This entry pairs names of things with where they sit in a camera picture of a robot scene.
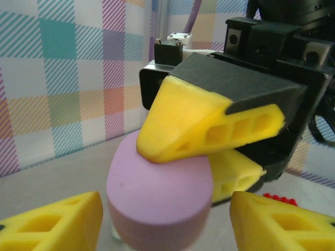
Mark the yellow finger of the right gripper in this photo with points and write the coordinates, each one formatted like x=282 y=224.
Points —
x=188 y=112
x=235 y=172

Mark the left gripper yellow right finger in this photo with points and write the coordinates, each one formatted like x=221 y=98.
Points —
x=277 y=227

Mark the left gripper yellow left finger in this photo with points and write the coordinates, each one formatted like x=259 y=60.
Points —
x=52 y=225

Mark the purple earbud charging case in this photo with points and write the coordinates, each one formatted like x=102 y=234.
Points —
x=157 y=198

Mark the red wide toy brick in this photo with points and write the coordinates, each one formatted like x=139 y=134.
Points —
x=282 y=200

